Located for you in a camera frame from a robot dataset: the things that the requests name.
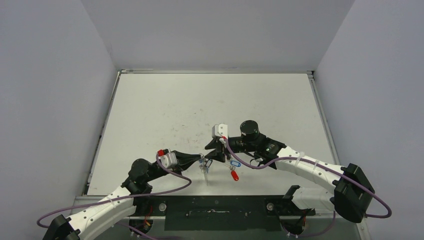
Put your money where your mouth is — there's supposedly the silver metal key plate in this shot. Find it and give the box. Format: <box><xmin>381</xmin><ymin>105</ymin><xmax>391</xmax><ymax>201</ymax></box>
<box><xmin>198</xmin><ymin>154</ymin><xmax>213</xmax><ymax>186</ymax></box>

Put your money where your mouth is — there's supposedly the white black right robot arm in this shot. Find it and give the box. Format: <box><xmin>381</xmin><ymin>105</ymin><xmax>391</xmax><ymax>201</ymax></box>
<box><xmin>204</xmin><ymin>120</ymin><xmax>375</xmax><ymax>223</ymax></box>

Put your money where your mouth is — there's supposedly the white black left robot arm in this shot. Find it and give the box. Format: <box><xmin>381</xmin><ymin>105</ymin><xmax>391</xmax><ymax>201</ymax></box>
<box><xmin>43</xmin><ymin>149</ymin><xmax>203</xmax><ymax>240</ymax></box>

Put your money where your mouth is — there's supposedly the blue white key tag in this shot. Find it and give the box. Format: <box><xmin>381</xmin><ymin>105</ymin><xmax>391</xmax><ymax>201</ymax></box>
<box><xmin>230</xmin><ymin>160</ymin><xmax>242</xmax><ymax>168</ymax></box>

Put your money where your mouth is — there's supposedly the red key tag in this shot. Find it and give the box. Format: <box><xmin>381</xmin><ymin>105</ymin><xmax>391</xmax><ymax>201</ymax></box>
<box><xmin>230</xmin><ymin>170</ymin><xmax>239</xmax><ymax>181</ymax></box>

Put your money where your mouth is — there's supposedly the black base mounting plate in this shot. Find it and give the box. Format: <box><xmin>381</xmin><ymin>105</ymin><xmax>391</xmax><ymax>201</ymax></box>
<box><xmin>129</xmin><ymin>195</ymin><xmax>316</xmax><ymax>232</ymax></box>

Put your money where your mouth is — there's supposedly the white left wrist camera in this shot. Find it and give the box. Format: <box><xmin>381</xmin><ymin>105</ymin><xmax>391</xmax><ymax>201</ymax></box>
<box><xmin>157</xmin><ymin>149</ymin><xmax>178</xmax><ymax>169</ymax></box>

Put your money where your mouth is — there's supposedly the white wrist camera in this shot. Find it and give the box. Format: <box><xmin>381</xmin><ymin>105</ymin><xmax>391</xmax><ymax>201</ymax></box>
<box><xmin>157</xmin><ymin>149</ymin><xmax>178</xmax><ymax>169</ymax></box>
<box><xmin>211</xmin><ymin>123</ymin><xmax>228</xmax><ymax>138</ymax></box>

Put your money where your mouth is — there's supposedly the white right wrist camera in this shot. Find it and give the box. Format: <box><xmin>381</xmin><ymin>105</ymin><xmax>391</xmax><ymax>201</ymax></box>
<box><xmin>211</xmin><ymin>123</ymin><xmax>228</xmax><ymax>138</ymax></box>

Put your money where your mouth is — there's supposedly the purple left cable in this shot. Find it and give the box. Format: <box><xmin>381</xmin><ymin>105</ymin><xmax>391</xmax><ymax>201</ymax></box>
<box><xmin>36</xmin><ymin>152</ymin><xmax>193</xmax><ymax>240</ymax></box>

